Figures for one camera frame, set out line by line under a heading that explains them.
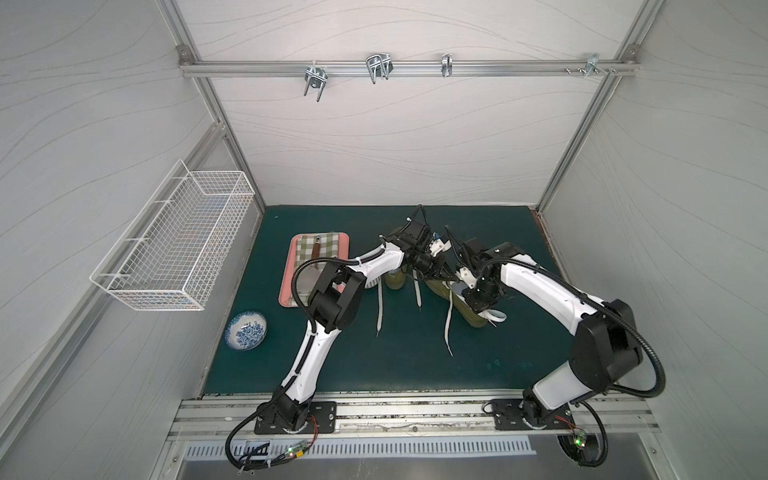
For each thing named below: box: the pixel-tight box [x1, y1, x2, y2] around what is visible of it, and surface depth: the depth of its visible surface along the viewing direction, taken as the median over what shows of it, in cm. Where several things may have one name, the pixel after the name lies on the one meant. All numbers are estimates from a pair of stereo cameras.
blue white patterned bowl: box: [224, 311, 268, 351], surface depth 88 cm
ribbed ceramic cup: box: [356, 266, 387, 288], surface depth 65 cm
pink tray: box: [278, 232, 350, 308], surface depth 110 cm
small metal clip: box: [441, 53, 453, 77], surface depth 80 cm
